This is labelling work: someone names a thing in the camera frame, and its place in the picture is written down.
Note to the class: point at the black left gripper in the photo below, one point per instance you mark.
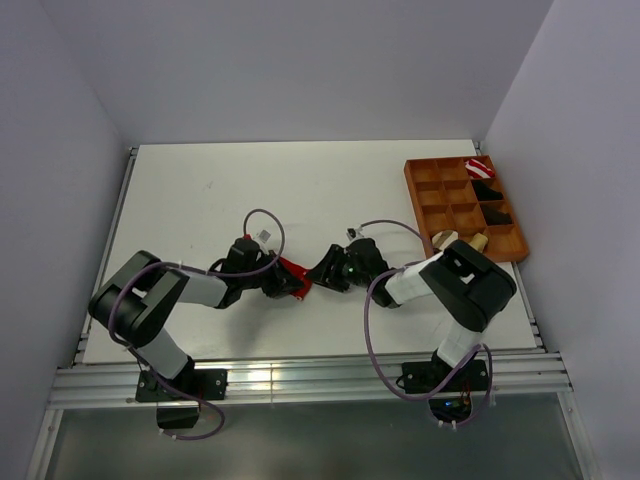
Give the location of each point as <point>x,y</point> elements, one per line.
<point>282,282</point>

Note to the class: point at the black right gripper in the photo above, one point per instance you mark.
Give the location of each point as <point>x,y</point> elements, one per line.
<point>323,275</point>

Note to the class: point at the red sock with white pattern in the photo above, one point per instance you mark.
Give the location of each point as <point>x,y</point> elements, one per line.
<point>298,285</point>

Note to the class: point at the brown striped sock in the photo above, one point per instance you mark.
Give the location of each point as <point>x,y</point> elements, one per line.
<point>443,239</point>

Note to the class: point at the yellow sock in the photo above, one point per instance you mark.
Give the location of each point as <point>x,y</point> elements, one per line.
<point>479,242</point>

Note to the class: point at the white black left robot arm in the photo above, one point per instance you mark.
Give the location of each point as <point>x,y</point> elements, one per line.
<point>135,303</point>

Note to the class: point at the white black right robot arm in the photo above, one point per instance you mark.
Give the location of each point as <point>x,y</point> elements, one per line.
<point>471,287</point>

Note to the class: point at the wooden compartment tray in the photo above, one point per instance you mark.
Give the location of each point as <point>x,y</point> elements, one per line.
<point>442,197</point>

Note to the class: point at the dark brown rolled sock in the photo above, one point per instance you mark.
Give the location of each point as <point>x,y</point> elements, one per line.
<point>496,213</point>

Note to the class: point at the black rolled sock upper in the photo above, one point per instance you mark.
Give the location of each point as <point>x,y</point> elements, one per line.
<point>484,192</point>

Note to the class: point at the red white striped rolled sock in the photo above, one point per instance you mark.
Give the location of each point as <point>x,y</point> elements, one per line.
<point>478,170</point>

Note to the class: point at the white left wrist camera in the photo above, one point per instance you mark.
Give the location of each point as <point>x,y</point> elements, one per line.
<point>263,236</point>

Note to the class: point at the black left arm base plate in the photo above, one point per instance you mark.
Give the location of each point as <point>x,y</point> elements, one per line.
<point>207,384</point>

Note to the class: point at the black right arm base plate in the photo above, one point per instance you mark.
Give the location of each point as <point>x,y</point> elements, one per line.
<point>423,376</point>

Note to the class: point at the aluminium frame rail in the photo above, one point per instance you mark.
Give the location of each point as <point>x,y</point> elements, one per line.
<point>295,381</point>

